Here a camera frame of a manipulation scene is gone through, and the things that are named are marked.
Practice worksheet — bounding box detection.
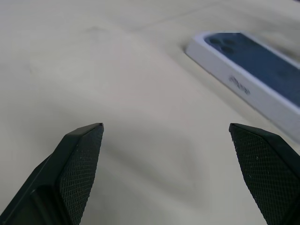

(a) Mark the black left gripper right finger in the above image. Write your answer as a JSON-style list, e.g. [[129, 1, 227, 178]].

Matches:
[[229, 122, 300, 225]]

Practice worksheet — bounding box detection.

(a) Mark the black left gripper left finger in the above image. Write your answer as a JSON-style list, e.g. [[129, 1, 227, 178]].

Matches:
[[0, 122, 105, 225]]

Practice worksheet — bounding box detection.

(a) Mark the white phone box lid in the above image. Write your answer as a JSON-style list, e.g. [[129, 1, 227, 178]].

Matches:
[[186, 31, 300, 143]]

